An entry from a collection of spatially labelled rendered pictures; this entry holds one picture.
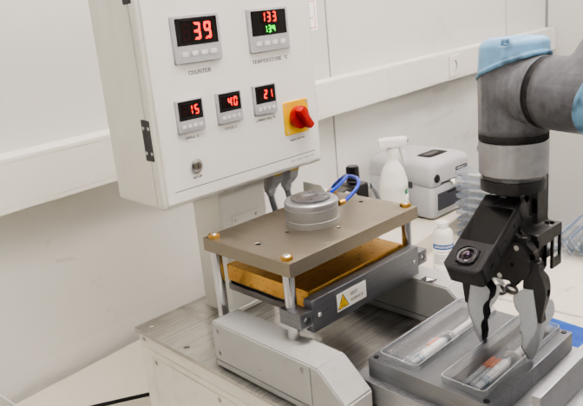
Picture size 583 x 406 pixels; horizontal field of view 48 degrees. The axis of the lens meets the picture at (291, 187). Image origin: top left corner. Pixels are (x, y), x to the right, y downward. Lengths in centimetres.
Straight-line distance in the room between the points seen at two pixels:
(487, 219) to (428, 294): 30
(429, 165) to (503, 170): 113
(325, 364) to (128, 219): 73
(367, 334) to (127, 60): 53
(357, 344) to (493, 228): 34
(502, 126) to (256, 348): 42
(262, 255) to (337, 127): 111
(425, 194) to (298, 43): 89
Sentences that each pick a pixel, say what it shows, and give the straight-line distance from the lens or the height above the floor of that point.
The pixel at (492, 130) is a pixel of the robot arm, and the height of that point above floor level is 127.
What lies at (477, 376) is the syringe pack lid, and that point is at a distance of 78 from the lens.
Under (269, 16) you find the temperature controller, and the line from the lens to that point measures 105.
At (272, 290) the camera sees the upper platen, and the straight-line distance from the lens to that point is 92.
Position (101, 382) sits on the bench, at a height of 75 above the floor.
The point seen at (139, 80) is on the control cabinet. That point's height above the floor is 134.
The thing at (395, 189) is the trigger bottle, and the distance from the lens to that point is 182.
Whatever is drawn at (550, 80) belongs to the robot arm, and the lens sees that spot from 68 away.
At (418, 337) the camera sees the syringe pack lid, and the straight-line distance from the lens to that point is 86.
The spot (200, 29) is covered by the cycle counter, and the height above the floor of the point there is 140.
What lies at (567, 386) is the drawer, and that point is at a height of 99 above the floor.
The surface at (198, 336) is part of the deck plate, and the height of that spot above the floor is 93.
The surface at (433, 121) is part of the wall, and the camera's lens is 240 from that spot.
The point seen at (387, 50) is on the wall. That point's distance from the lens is 213.
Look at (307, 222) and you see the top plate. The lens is 93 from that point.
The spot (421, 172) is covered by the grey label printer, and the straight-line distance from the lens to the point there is 187.
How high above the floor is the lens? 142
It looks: 16 degrees down
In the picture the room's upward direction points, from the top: 5 degrees counter-clockwise
